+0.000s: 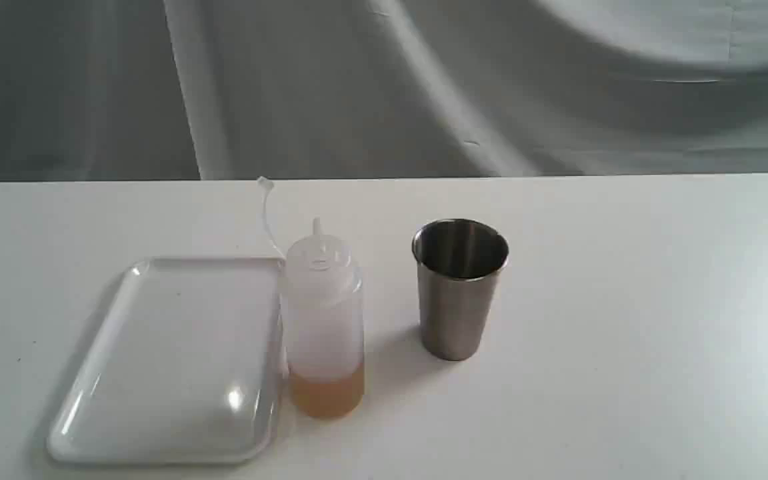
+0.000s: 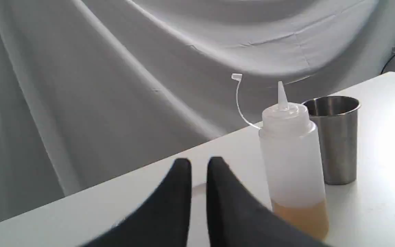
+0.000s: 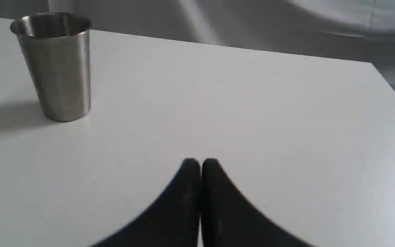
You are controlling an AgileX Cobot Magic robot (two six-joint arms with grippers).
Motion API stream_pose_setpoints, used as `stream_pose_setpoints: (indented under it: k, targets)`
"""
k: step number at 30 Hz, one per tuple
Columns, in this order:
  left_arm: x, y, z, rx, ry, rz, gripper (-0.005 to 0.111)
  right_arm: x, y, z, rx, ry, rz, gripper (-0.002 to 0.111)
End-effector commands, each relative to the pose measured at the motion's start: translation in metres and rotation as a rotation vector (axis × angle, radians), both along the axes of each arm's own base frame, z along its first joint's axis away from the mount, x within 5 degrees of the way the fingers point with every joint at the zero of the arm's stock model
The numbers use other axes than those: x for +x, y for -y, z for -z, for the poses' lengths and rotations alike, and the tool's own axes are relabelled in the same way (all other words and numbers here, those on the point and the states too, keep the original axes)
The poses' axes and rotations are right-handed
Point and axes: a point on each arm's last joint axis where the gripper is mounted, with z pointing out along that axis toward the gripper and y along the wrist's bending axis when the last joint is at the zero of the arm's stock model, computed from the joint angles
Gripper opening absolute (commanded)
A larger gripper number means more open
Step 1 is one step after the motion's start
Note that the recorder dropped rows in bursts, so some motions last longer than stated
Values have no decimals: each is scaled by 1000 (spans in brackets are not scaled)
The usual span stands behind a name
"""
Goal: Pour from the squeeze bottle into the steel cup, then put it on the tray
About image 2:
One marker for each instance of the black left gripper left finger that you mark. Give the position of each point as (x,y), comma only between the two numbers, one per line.
(162,220)

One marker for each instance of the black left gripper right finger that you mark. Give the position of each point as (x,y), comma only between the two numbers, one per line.
(235,218)

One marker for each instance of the translucent plastic squeeze bottle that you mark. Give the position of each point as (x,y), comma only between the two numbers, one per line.
(290,148)

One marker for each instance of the stainless steel cup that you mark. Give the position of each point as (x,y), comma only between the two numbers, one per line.
(336,118)

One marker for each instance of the grey fabric backdrop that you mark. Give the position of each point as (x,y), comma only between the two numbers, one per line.
(93,89)

